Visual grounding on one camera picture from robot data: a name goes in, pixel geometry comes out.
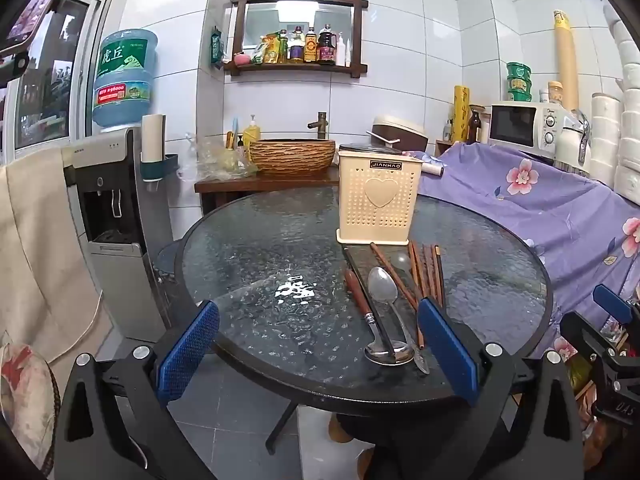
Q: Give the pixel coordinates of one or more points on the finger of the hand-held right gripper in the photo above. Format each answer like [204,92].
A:
[612,302]
[585,332]

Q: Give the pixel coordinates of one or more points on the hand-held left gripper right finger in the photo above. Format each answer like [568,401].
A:
[447,350]

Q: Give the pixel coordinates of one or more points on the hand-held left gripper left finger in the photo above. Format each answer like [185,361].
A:
[190,345]

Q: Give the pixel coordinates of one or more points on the brown wooden chopstick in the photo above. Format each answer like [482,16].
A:
[422,270]
[392,275]
[415,275]
[440,275]
[430,270]

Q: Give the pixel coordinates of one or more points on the metal spoon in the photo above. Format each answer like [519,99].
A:
[382,285]

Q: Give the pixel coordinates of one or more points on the translucent plastic spoon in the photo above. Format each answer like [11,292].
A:
[400,260]

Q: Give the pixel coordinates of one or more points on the cream plastic utensil holder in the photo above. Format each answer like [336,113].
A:
[380,200]

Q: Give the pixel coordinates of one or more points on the green cushion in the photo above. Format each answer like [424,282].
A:
[580,375]

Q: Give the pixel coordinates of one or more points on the grey water dispenser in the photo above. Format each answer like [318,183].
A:
[115,260]

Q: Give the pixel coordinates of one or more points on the purple floral cloth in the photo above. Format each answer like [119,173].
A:
[525,210]

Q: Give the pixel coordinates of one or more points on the white thermos jug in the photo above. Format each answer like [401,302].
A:
[570,145]

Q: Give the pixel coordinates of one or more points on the dark wooden counter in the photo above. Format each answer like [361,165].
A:
[260,187]

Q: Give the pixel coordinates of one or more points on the beige cloth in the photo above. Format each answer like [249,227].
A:
[40,260]

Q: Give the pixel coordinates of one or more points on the floral round cushion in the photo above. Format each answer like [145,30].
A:
[27,410]

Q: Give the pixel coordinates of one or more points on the teal cup holder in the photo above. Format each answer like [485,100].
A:
[160,167]

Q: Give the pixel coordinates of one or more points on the clear plastic bags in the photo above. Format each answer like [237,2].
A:
[215,160]

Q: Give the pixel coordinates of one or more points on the white microwave oven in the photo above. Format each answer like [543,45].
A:
[515,125]

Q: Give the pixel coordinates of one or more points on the stack of paper cups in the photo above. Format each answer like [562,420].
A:
[153,135]

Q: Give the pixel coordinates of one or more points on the brown woven wash basin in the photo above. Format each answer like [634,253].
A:
[292,157]

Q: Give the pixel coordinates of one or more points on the white jar with beige lid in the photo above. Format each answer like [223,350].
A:
[555,94]

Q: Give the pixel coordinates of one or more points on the yellow soap bottle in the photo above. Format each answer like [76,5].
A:
[251,132]

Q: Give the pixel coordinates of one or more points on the brown glass bottle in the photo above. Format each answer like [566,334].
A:
[474,127]

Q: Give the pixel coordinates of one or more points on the white and brown rice cooker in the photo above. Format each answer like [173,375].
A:
[400,130]

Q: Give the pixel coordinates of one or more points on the green instant noodle cup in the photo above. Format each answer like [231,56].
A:
[518,90]
[518,71]

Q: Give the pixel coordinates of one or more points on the yellow roll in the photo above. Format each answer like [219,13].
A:
[461,115]

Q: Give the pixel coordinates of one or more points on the tall beige roll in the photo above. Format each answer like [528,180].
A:
[567,60]

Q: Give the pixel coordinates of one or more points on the bronze faucet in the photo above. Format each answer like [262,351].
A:
[320,125]

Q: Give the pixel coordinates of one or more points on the blue water bottle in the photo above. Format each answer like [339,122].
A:
[125,80]

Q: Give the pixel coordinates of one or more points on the window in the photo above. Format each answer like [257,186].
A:
[55,85]

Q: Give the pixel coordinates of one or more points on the green hanging packet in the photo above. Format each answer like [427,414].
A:
[216,47]

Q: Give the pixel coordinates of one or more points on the yellow seasoning packets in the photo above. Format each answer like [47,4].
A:
[270,50]

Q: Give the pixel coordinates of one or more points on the green glass bottle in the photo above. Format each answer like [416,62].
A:
[283,47]

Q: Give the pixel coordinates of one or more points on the purple label sauce bottle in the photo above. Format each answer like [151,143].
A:
[296,47]

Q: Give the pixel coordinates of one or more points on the white slim bottle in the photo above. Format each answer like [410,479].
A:
[341,50]

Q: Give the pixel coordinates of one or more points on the amber sauce bottle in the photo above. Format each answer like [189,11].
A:
[310,47]

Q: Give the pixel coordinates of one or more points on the dark soy sauce bottle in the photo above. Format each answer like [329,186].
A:
[326,47]

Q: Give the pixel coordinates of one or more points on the mounted phone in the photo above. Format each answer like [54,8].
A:
[30,15]

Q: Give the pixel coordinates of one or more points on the dark wooden wall shelf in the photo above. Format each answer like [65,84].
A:
[300,69]

